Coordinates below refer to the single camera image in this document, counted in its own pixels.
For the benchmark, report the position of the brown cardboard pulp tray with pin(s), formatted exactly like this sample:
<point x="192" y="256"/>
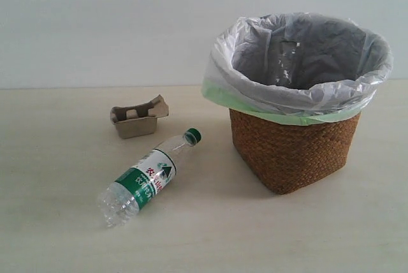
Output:
<point x="139" y="120"/>

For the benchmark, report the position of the red label clear bottle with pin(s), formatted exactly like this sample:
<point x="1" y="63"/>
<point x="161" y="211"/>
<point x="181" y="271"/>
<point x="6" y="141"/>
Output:
<point x="284" y="55"/>

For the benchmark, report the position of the green label clear bottle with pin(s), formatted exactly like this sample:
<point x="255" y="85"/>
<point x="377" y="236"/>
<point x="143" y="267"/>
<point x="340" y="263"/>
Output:
<point x="139" y="184"/>

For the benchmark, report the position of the brown woven wicker basket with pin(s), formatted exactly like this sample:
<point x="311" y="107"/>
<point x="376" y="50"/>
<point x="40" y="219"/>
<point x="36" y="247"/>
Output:
<point x="286" y="158"/>

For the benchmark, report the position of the translucent white bin liner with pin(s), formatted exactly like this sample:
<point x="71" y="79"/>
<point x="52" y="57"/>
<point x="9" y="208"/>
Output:
<point x="340" y="67"/>

